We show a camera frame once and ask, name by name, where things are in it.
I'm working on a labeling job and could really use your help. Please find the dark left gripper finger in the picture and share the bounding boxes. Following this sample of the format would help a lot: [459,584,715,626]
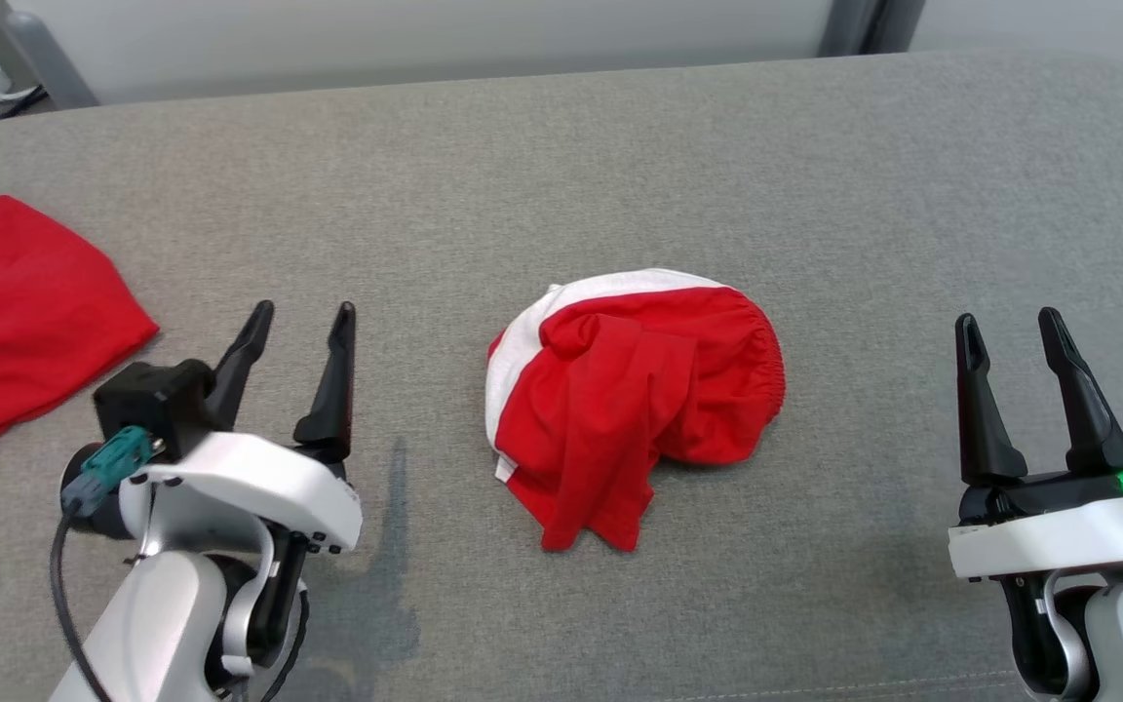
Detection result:
[206,300,275,432]
[292,301,358,464]

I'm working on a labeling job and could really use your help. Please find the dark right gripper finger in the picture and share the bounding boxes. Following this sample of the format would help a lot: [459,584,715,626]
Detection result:
[954,313,1028,487]
[1038,307,1123,476]

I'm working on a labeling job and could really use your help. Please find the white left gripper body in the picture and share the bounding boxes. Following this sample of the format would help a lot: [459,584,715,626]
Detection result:
[119,432,364,563]

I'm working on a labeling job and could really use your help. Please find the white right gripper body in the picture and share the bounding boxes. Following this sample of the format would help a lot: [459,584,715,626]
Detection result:
[948,468,1123,586]

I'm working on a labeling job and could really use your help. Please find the red shorts white striped hems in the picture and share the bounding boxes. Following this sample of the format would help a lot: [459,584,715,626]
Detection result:
[0,192,160,481]

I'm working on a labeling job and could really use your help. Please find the red shorts white side stripe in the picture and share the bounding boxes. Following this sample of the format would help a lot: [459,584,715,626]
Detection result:
[484,268,787,554]

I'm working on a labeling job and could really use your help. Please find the left camera cable teal plug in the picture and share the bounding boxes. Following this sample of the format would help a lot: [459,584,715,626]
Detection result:
[48,425,155,702]

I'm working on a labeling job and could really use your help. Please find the grey metal frame leg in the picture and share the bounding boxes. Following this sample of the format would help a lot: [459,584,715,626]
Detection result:
[864,0,926,56]
[819,0,879,58]
[4,8,100,108]

